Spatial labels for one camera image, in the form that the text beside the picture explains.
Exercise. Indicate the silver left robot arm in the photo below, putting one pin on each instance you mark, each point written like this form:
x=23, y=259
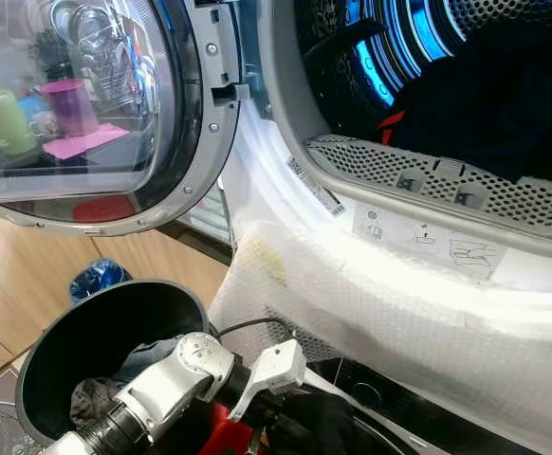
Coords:
x=172, y=384

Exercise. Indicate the grey crumpled cloth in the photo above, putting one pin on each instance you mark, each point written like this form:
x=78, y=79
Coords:
x=94, y=400

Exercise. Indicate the small red cloth piece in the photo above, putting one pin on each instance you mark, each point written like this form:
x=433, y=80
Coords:
x=390, y=121

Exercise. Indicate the red garment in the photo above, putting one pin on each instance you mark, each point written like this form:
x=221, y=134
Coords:
x=230, y=431

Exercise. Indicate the black round laundry bucket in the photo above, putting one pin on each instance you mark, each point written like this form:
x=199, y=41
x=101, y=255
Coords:
x=86, y=327

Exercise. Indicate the grey perforated lint filter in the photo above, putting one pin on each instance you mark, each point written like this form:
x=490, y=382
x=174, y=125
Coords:
x=371, y=159

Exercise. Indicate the green plastic jug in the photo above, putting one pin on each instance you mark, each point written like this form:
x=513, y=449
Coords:
x=6, y=123

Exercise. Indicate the pink cloth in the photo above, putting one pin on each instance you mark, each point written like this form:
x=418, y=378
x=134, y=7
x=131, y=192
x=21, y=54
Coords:
x=84, y=142

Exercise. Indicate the dark clothes pile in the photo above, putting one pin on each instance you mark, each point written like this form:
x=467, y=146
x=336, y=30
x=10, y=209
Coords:
x=494, y=104

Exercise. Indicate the metal dish rack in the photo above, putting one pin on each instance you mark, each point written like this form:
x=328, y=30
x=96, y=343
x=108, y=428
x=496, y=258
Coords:
x=105, y=62

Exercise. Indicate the black lower appliance front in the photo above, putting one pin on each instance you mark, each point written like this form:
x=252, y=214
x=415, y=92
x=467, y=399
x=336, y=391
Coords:
x=428, y=417

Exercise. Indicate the round glass washer door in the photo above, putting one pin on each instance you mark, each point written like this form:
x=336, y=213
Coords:
x=200, y=142

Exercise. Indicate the purple plastic jug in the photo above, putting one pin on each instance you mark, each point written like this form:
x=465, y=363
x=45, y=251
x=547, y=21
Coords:
x=69, y=106

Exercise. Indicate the blue denim jeans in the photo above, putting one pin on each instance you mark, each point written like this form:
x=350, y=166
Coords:
x=148, y=358

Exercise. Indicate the white barcode sticker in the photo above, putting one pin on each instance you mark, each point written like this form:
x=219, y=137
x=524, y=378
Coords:
x=317, y=188

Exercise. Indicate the blue plastic bag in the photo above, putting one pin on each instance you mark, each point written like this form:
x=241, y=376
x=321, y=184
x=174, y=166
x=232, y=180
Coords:
x=99, y=280

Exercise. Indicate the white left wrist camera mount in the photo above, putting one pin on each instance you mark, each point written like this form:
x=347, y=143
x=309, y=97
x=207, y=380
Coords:
x=274, y=368

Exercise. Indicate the black garment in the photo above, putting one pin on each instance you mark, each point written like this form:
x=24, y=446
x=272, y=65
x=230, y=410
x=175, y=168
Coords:
x=323, y=422

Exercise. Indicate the white instruction sticker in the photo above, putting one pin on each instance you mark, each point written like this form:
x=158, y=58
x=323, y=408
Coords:
x=428, y=239

